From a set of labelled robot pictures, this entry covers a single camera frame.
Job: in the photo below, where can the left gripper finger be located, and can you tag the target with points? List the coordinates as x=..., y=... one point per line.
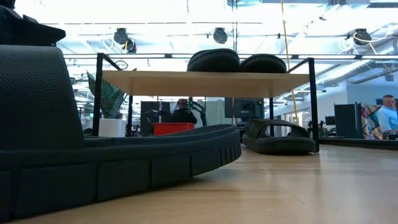
x=28, y=34

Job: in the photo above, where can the black rubber slide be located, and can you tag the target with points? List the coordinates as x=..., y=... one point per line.
x=264, y=65
x=124, y=155
x=280, y=146
x=214, y=62

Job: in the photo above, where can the snake plant in white pot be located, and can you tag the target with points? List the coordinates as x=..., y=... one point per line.
x=109, y=93

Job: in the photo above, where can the black monitor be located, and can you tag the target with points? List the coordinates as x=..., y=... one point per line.
x=245, y=109
x=149, y=112

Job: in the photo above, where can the red plastic bin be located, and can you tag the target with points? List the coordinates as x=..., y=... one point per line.
x=171, y=129

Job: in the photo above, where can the person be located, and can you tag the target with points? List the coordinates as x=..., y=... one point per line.
x=387, y=118
x=184, y=116

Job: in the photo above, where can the black cabinet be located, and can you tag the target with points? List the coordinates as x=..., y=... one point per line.
x=346, y=121

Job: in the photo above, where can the colourful patchwork quilt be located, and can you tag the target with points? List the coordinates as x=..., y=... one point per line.
x=370, y=124

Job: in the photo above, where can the wooden shelf black metal frame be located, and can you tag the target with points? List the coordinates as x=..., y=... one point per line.
x=202, y=84

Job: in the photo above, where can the black aluminium rig frame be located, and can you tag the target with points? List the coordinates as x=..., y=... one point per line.
x=357, y=143

